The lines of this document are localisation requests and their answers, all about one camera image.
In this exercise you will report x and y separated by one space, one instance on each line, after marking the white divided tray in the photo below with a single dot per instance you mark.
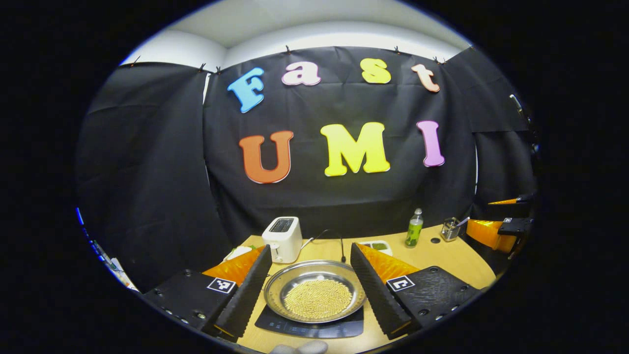
381 247

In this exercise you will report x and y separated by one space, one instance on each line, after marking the black backdrop cloth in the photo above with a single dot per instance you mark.
157 172

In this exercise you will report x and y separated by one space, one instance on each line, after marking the stainless steel pot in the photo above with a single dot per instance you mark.
285 280

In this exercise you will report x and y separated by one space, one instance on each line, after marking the small white plate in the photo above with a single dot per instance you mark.
231 258

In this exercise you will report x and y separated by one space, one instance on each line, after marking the sandwich with lettuce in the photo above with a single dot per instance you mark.
240 251

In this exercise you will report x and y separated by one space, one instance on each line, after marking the white toaster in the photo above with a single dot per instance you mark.
282 241

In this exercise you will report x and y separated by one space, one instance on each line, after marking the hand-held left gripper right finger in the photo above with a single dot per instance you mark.
378 295

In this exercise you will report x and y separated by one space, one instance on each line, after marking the black induction cooktop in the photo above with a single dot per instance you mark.
275 322

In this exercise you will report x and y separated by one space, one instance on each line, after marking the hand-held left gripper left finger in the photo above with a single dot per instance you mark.
248 295

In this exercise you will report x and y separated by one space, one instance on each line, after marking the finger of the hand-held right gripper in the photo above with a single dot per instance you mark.
521 201
484 231

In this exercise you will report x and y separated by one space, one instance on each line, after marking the large heap of soybeans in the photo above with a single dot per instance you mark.
318 299

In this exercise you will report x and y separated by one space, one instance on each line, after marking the metal spoon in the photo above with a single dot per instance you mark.
463 221

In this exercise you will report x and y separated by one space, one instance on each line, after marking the green label drink bottle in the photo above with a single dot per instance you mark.
414 231

